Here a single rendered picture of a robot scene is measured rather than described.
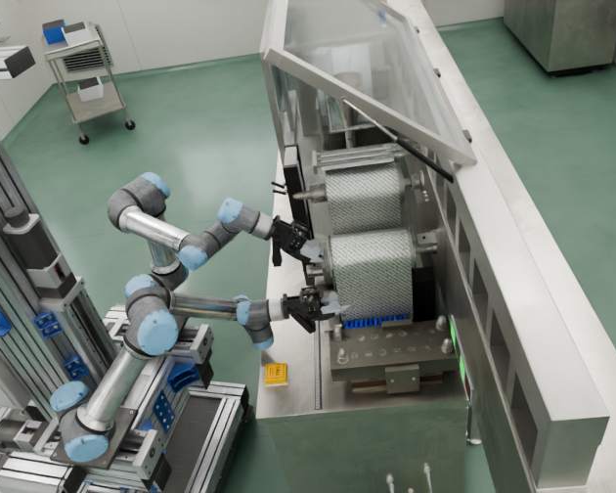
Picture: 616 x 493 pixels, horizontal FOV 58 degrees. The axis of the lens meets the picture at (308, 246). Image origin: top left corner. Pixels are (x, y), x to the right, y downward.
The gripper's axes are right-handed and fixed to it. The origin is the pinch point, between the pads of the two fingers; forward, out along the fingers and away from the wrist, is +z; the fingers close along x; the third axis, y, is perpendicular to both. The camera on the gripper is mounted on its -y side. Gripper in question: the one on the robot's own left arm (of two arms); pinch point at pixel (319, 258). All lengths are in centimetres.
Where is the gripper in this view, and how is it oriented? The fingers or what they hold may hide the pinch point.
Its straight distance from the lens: 178.3
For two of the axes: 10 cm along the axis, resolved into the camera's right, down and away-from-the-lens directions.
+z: 8.6, 4.0, 3.3
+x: -0.1, -6.3, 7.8
